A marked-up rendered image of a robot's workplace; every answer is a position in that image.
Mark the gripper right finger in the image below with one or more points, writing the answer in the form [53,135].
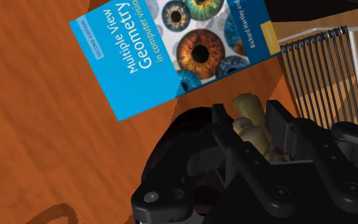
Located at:
[321,155]

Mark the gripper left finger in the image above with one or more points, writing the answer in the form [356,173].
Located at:
[166,186]

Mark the beige lumpy figure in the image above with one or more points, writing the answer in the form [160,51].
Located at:
[250,108]

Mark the blue book with eye pictures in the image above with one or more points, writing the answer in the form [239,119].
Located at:
[119,77]

